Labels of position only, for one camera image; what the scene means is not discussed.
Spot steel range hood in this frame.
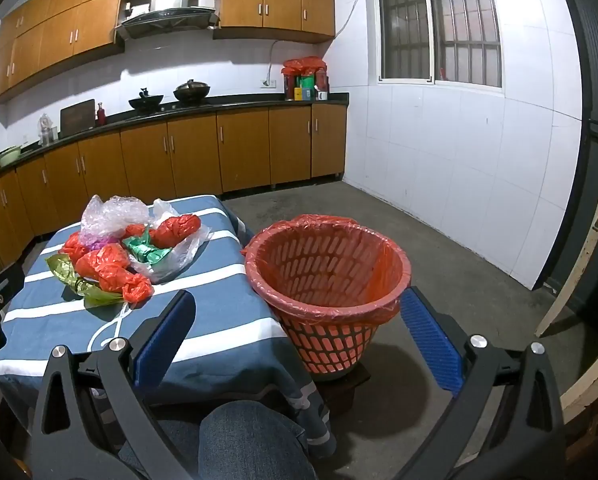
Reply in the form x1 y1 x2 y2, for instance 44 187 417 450
115 0 220 41

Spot barred window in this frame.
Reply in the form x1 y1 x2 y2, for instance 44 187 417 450
364 0 504 97

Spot wooden base cabinets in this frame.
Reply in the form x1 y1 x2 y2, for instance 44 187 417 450
0 102 348 261

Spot long wooden wall cabinet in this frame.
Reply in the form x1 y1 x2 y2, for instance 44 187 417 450
0 0 128 106

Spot red plastic wastebasket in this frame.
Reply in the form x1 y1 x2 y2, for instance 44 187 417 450
243 215 414 376

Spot green foil wrapper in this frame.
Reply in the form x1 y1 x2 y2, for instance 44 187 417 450
122 236 172 266

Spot black kitchen countertop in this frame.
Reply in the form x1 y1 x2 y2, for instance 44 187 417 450
0 92 350 181

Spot dark wooden stool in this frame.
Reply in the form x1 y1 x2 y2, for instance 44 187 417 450
311 360 372 416

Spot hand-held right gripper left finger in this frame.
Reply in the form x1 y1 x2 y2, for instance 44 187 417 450
29 289 197 480

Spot dark door frame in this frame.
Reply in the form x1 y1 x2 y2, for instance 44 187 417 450
531 0 598 311

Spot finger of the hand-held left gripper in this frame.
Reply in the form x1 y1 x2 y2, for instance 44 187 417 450
0 261 26 312

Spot red plastic bag over containers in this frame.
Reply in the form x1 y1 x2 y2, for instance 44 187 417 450
282 56 327 79

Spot black wok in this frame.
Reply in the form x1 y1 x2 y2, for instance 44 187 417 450
129 88 164 111

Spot blue striped tablecloth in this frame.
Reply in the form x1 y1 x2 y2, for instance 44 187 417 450
0 195 337 461

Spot clear bag with pink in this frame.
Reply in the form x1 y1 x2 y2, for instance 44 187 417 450
80 195 150 248

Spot person's leg in jeans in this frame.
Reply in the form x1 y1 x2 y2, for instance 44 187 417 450
119 400 320 480

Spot white cable by window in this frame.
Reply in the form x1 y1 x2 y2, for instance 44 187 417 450
335 0 377 38

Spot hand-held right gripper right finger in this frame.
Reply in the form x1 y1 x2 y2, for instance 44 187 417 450
400 286 567 480

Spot dark cutting board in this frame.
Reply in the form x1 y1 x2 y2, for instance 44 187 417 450
60 99 96 136

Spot cream wooden frame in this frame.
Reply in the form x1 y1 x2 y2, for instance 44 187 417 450
534 157 598 426

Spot white power cable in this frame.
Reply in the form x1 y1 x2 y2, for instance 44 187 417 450
266 40 280 84

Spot black pot with lid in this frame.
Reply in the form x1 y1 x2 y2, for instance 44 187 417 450
173 79 212 105

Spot olive foil wrapper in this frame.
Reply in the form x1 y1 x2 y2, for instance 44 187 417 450
45 253 124 308

